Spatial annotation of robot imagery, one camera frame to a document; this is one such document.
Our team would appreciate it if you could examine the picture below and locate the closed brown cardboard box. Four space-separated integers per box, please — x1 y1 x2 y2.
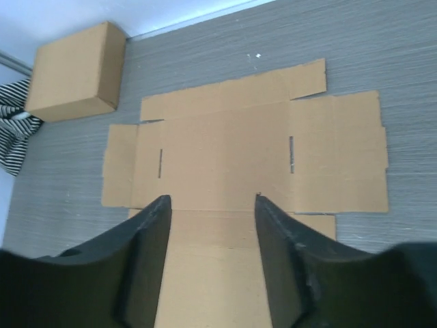
25 21 126 122

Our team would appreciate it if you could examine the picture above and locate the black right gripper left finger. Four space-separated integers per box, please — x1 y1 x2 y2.
1 195 171 327

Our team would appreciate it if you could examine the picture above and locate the brown cardboard box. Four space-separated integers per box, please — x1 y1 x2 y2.
25 21 126 122
102 59 389 327

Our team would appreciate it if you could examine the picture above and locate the black white striped cloth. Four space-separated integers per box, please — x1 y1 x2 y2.
1 78 44 176

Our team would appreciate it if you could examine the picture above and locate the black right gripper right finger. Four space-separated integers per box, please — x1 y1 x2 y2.
255 195 436 327

